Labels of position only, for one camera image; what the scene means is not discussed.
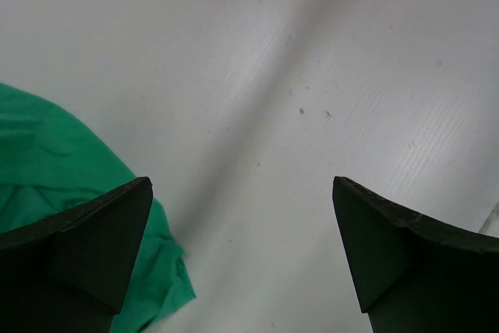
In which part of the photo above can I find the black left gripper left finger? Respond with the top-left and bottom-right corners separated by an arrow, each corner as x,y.
1,177 -> 152,332

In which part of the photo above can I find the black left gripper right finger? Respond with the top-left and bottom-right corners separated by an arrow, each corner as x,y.
332,176 -> 498,332

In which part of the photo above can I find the green t shirt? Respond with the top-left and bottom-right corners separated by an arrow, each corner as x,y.
1,84 -> 195,332

